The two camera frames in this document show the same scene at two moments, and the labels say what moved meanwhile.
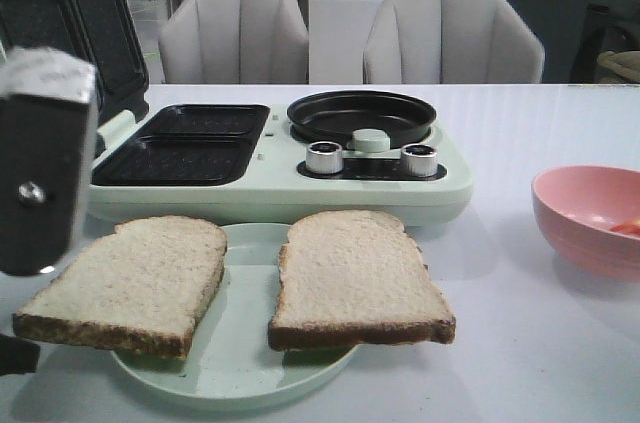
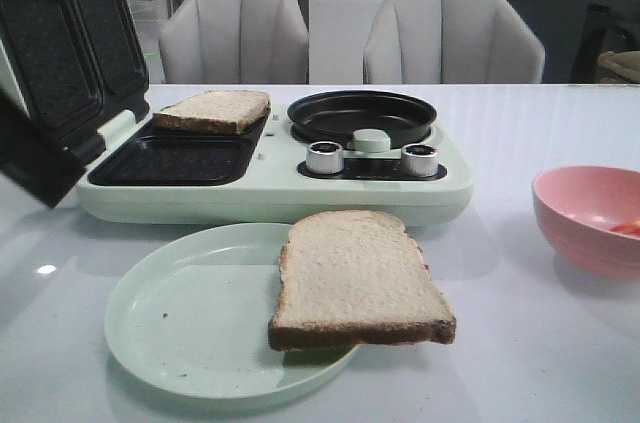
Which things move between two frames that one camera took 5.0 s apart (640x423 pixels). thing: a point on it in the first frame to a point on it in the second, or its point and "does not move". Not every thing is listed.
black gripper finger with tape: [47, 141] to [33, 159]
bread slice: [139, 288] to [221, 112]
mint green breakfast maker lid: [79, 1] does not move
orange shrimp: [632, 227] does not move
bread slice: [355, 278] does not move
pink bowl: [591, 215] does not move
